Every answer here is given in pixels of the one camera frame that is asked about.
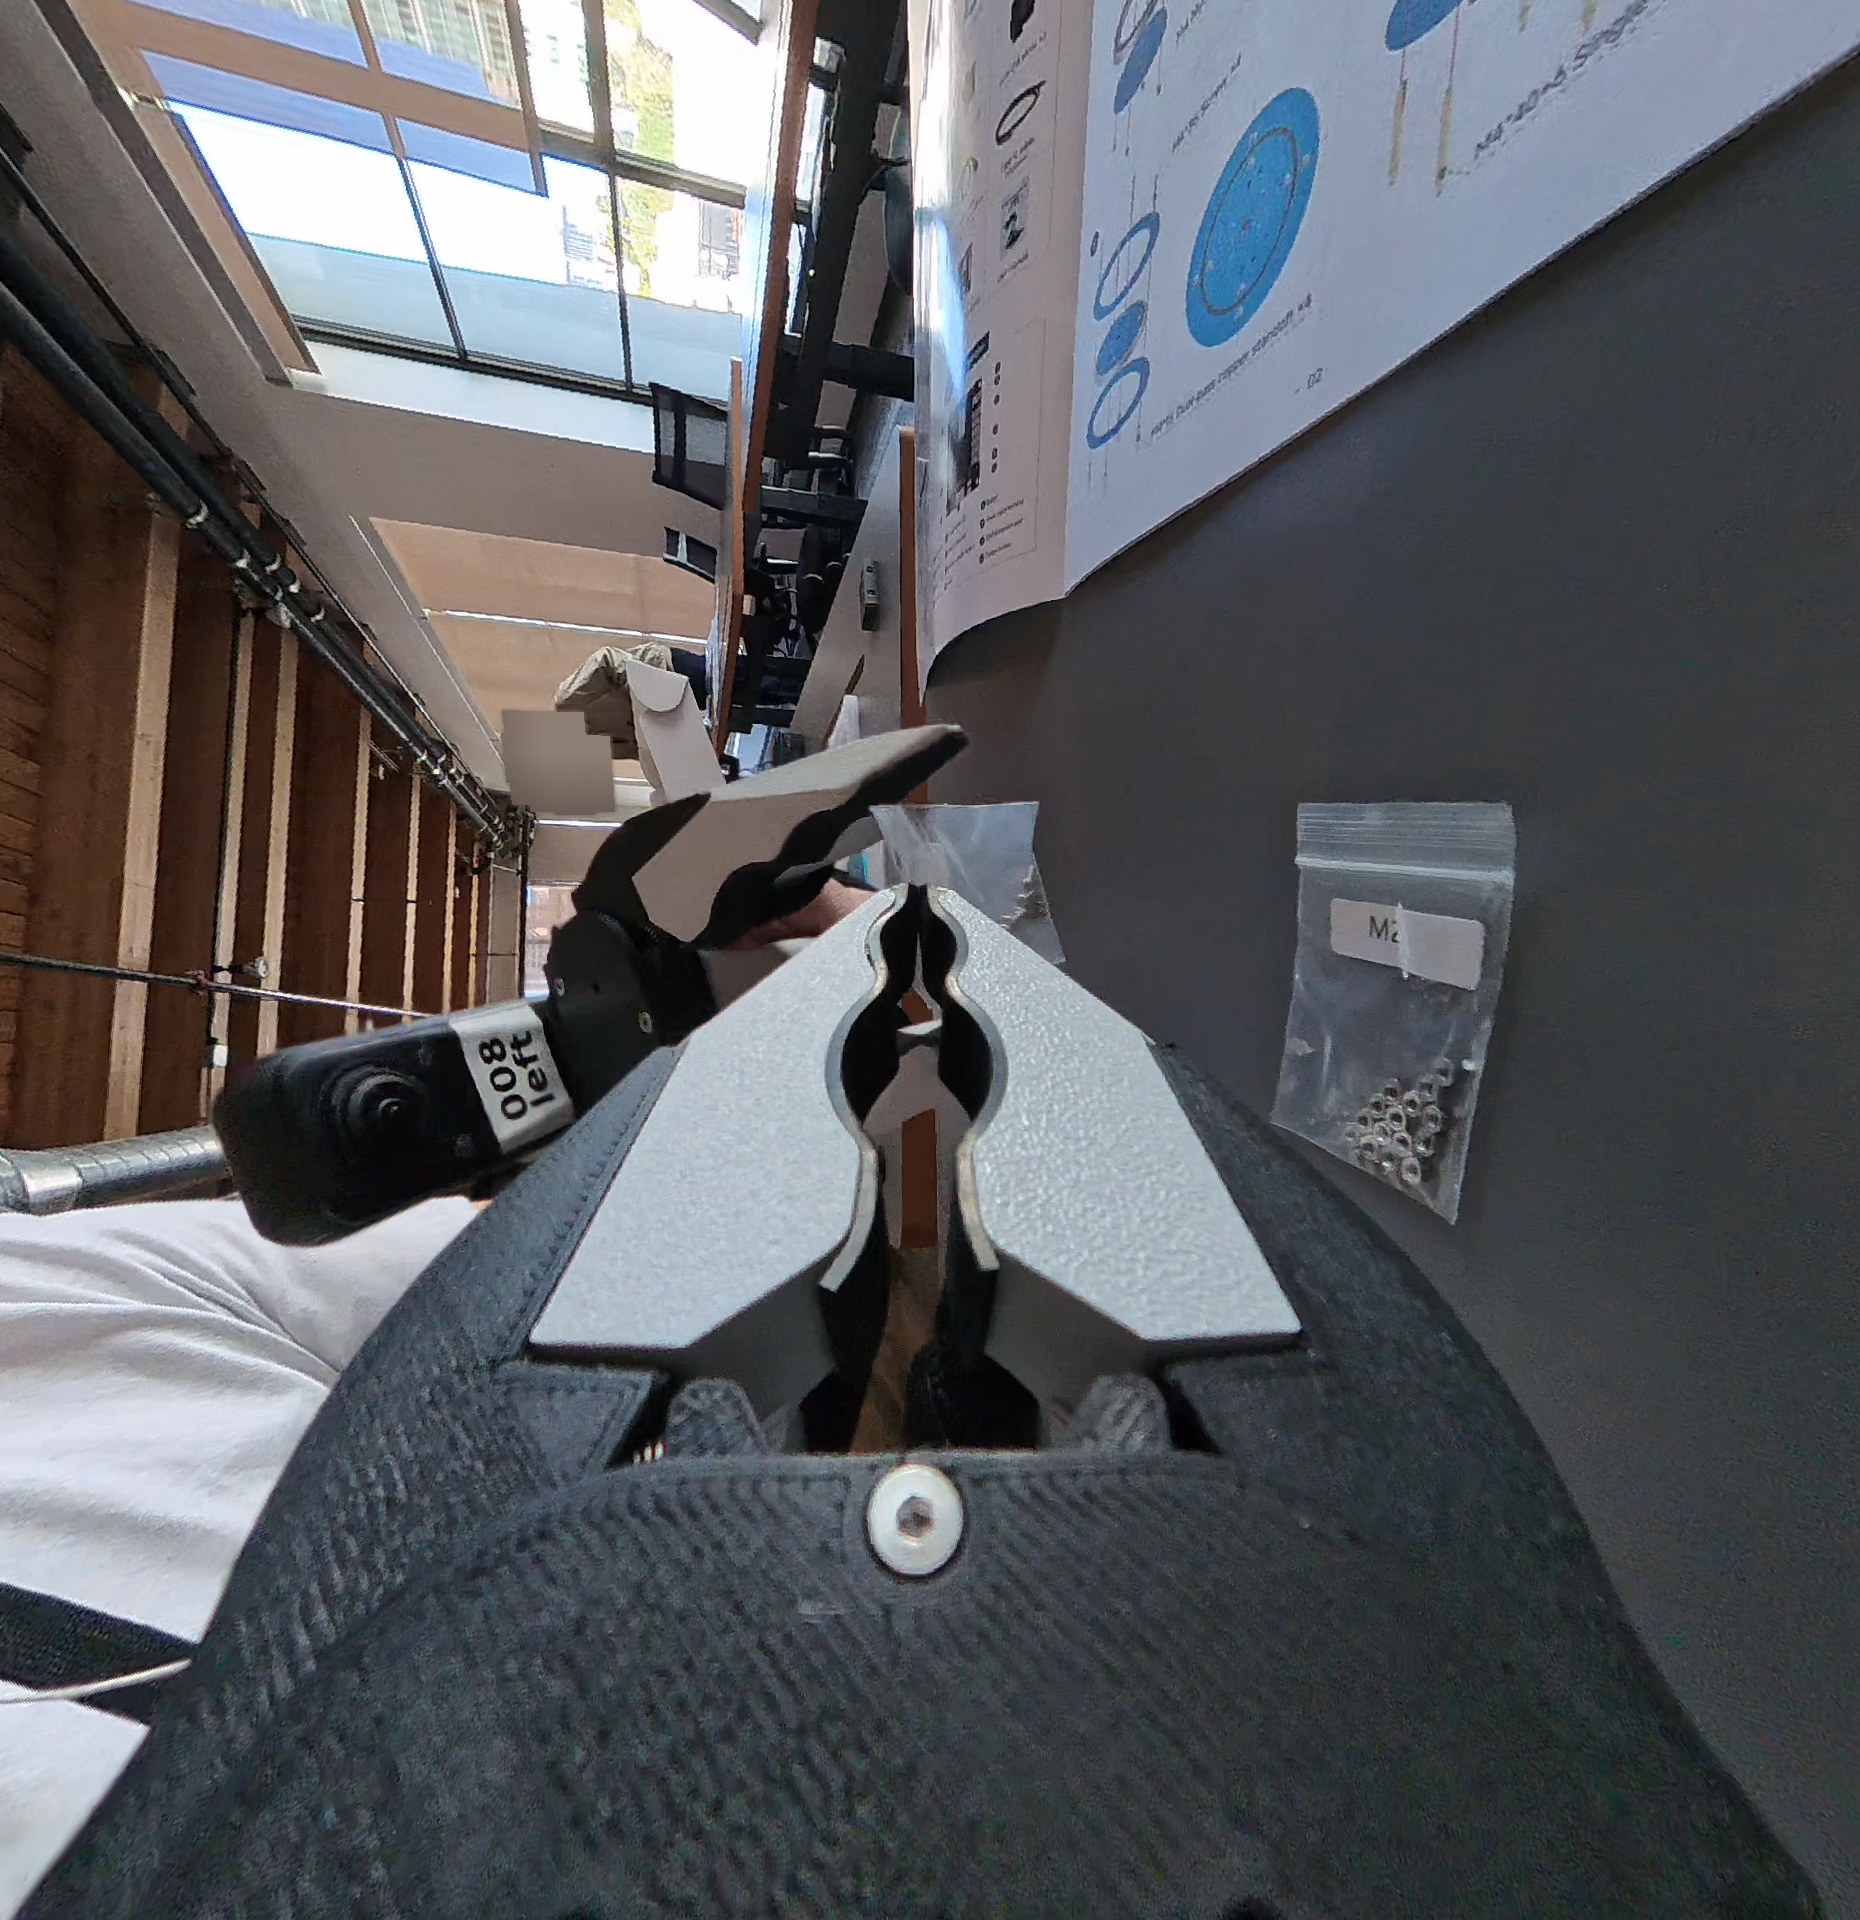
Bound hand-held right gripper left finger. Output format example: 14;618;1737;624
525;881;932;1454

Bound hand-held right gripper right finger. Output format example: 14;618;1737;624
929;881;1307;1454

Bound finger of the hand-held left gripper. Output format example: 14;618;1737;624
631;723;973;953

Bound clear bag of black screws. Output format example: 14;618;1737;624
871;801;1069;964

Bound clear bag of silver nuts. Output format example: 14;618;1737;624
1269;801;1519;1225

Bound black ceiling rod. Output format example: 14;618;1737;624
0;945;458;1014

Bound black monitor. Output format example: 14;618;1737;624
649;381;732;512

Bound large window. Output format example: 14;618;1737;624
74;0;813;404

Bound paper assembly manual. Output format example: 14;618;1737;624
907;0;1860;694

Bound silver ventilation duct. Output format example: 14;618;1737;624
0;1126;239;1222

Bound black lanyard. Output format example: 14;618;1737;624
0;1580;199;1692

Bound thin white cable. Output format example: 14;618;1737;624
0;1657;198;1715

